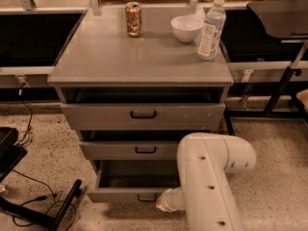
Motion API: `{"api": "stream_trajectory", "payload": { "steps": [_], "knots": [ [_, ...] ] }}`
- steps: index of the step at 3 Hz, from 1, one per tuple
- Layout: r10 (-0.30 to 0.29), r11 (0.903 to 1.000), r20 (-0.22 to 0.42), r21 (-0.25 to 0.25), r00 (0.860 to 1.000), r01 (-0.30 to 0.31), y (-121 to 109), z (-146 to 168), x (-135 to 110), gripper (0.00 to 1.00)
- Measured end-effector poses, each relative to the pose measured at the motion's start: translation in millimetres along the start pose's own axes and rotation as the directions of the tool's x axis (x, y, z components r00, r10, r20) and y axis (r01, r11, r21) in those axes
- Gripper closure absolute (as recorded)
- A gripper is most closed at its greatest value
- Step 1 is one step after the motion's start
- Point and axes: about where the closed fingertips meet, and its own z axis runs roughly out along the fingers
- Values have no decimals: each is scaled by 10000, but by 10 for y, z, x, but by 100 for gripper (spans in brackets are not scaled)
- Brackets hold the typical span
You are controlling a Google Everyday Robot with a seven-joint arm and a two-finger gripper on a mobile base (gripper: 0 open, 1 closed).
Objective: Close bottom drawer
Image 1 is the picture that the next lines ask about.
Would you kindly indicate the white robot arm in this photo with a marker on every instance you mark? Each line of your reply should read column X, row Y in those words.
column 204, row 194

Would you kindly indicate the grey drawer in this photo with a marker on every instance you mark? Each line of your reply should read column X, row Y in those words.
column 129, row 150
column 133, row 181
column 85, row 117

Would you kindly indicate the gold soda can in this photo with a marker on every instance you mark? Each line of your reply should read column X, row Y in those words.
column 133, row 19

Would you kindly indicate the white bowl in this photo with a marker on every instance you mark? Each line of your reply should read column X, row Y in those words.
column 186, row 27

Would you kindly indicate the clear plastic water bottle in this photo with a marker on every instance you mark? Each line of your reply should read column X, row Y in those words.
column 213, row 24

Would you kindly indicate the black side table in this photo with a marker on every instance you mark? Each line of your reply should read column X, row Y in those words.
column 265, row 46

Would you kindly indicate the grey drawer cabinet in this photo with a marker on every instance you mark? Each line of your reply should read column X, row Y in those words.
column 103, row 65

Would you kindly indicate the grey bottom drawer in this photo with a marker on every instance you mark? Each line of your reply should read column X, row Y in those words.
column 133, row 181

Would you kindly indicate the grey middle drawer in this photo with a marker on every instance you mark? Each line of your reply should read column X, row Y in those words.
column 129, row 150

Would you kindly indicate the grey top drawer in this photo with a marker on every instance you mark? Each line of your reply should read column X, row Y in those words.
column 85, row 117

